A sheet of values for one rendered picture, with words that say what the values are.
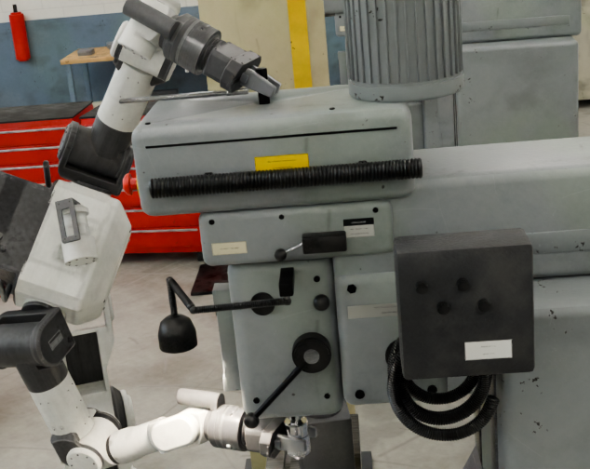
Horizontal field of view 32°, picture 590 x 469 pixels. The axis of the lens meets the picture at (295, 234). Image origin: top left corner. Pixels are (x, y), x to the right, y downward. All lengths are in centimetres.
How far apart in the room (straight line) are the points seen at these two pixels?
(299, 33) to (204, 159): 185
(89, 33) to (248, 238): 945
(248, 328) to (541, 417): 53
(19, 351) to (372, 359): 73
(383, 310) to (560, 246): 32
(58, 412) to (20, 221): 40
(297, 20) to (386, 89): 182
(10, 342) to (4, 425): 292
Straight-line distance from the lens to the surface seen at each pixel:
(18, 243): 219
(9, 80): 1147
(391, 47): 172
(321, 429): 234
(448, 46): 175
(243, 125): 171
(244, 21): 355
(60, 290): 216
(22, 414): 513
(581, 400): 181
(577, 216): 181
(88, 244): 207
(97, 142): 223
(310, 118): 170
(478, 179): 177
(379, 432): 453
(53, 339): 215
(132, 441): 222
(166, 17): 181
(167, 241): 671
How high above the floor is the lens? 224
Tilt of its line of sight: 18 degrees down
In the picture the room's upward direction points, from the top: 5 degrees counter-clockwise
